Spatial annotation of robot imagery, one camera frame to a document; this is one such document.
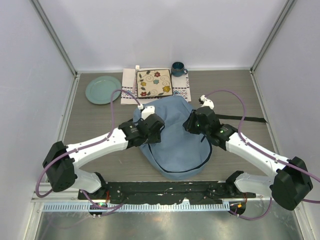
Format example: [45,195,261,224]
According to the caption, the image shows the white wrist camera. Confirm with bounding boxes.
[137,104,155,120]
[198,95,215,110]

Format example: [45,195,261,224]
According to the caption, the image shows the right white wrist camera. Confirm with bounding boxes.
[198,95,215,110]

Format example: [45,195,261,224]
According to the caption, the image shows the slotted cable duct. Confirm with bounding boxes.
[42,201,230,213]

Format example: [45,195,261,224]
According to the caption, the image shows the blue student backpack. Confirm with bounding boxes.
[139,96,212,181]

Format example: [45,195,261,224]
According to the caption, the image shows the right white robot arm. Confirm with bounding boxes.
[183,106,313,211]

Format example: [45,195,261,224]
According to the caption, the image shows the dark blue mug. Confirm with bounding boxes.
[171,62,188,77]

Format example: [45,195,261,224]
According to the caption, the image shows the green round plate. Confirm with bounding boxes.
[85,75,122,105]

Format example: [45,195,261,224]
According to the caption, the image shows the purple cable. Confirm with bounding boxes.
[35,89,142,198]
[204,89,320,203]

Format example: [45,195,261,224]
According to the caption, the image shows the square floral plate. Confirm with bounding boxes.
[136,69,173,99]

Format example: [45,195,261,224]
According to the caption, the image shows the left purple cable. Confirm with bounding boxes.
[35,89,142,198]

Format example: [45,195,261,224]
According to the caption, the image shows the white fork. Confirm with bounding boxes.
[132,65,140,96]

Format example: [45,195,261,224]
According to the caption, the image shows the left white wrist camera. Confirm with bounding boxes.
[137,104,155,120]

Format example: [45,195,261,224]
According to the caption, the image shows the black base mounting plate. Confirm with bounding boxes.
[89,181,244,205]

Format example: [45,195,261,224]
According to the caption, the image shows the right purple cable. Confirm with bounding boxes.
[204,89,320,203]

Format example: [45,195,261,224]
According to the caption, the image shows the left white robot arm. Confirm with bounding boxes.
[42,113,165,200]

